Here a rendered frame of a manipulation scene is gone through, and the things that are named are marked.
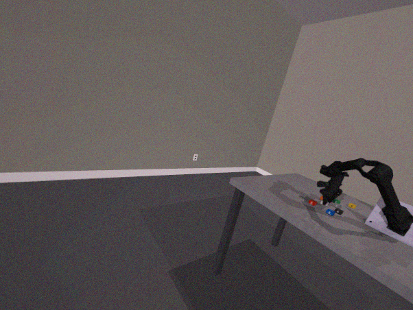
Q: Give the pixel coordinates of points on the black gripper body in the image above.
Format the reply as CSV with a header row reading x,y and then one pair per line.
x,y
332,189

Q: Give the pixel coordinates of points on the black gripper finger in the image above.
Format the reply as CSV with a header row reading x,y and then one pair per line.
x,y
325,199
334,197

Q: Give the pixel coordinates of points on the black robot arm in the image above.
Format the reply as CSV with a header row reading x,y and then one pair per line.
x,y
398,217

